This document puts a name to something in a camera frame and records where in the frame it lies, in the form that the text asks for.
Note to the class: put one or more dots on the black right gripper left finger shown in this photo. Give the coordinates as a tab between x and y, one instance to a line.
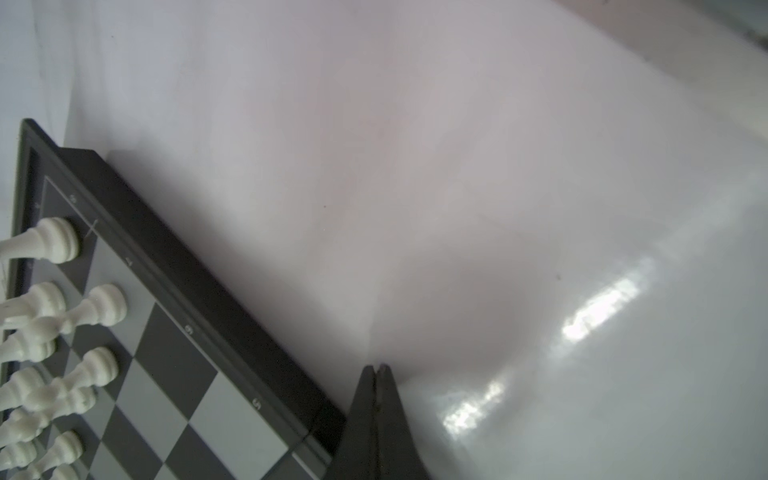
355	458

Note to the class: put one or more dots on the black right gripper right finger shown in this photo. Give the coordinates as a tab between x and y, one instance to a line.
397	455

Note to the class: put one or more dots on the black and silver chessboard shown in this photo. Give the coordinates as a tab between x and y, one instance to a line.
203	391

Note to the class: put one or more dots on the white pawn piece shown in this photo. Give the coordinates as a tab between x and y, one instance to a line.
23	461
26	388
27	427
104	305

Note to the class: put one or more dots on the white knight piece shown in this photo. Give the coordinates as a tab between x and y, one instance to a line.
42	299

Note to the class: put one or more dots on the white rook piece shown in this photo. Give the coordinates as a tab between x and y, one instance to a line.
53	239

